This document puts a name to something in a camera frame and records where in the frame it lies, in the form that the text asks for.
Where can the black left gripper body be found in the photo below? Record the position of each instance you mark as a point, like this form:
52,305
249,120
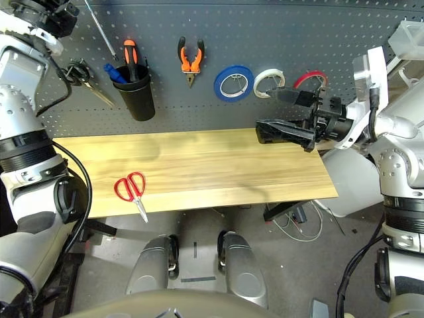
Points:
53,16

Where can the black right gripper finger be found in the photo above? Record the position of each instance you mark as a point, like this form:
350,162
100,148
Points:
295,134
291,96

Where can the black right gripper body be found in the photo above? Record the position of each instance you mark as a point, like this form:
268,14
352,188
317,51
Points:
331,122

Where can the red tape roll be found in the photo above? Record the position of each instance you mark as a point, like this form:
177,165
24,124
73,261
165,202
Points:
308,75

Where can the orange black pliers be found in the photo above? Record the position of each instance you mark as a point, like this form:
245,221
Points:
187,64

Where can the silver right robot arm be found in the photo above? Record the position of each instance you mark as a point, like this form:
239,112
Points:
397,159

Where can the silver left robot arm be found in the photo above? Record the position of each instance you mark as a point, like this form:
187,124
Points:
23,116

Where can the grey metal pegboard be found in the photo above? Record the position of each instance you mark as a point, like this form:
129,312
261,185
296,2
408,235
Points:
265,33

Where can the black tool case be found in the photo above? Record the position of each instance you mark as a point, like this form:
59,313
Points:
261,134

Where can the white tape roll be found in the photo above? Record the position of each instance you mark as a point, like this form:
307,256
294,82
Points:
268,71

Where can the blue tape roll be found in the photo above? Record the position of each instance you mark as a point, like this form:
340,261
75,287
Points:
218,84

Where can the orange black screwdriver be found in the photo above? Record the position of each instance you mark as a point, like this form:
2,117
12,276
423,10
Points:
130,56

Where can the clear plastic bin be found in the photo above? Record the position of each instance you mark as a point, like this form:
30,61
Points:
409,39

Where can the black plastic cup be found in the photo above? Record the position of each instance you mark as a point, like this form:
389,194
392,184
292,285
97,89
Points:
137,99

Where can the silver right robot leg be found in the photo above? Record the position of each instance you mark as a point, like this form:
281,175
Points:
242,265

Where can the silver robot leg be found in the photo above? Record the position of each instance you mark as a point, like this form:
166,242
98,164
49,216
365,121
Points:
149,265
242,265

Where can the grey foot pedal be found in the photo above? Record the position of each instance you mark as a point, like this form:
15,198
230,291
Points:
319,309

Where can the silver left robot leg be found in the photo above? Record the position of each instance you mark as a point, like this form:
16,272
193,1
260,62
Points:
149,265

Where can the grey robot torso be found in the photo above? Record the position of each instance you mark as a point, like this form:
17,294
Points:
165,304

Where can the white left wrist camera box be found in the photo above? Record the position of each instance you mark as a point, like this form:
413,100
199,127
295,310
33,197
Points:
49,41

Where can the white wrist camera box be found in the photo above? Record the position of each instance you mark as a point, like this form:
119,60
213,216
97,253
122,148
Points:
49,41
374,69

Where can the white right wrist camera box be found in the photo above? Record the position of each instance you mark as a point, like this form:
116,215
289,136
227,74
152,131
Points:
374,69

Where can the white frame shelf unit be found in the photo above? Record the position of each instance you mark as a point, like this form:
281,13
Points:
407,76

